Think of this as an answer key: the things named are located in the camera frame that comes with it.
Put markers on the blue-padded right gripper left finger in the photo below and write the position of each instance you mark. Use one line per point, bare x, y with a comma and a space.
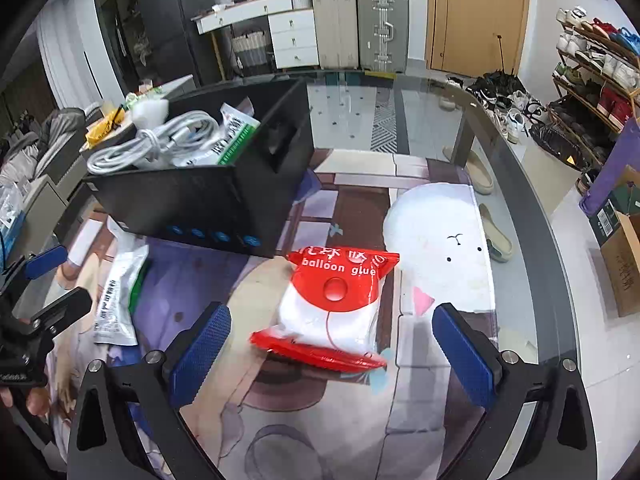
104, 441

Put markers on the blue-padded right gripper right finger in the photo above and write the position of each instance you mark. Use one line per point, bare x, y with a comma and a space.
559, 442

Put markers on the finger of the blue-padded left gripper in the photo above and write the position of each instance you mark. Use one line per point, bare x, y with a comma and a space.
63, 312
41, 264

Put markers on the white printed plastic pouch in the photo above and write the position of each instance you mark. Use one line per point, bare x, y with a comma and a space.
113, 323

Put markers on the white foam block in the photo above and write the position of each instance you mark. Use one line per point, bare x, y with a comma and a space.
149, 114

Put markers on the green white sachet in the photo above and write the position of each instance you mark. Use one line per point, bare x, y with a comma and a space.
238, 126

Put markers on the person's left hand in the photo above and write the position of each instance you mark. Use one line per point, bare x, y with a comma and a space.
37, 400

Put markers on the grey side cabinet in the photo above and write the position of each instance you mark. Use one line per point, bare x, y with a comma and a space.
43, 208

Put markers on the grey sofa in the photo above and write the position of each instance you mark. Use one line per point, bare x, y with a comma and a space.
51, 152

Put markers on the yellow bag on table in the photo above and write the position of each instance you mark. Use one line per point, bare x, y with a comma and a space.
98, 132

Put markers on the black cardboard box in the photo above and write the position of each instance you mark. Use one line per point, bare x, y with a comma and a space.
240, 207

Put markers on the grey coffee table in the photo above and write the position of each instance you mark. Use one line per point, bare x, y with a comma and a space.
165, 91

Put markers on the open cardboard box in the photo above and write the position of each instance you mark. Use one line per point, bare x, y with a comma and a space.
621, 254

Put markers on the anime printed table mat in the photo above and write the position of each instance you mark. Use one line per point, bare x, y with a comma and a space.
262, 416

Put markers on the black refrigerator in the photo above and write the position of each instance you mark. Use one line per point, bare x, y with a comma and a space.
177, 48

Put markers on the red white balloon glue bag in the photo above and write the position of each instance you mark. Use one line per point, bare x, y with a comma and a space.
328, 313

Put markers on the dark glass cabinet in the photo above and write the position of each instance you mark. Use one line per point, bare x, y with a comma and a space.
121, 27

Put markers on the wicker basket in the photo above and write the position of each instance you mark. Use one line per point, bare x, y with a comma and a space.
252, 52

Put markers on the purple rolled mat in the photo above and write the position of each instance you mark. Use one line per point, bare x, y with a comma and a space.
625, 153

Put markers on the white drawer desk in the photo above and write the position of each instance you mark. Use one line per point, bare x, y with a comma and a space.
289, 23

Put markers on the wooden shoe rack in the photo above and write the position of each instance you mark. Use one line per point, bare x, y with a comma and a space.
597, 80

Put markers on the black umbrella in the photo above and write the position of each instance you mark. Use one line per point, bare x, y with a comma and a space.
494, 85

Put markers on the beige suitcase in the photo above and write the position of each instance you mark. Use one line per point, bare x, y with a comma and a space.
337, 33

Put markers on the silver suitcase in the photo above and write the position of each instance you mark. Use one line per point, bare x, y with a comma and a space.
383, 34

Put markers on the wooden door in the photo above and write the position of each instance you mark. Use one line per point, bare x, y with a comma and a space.
473, 37

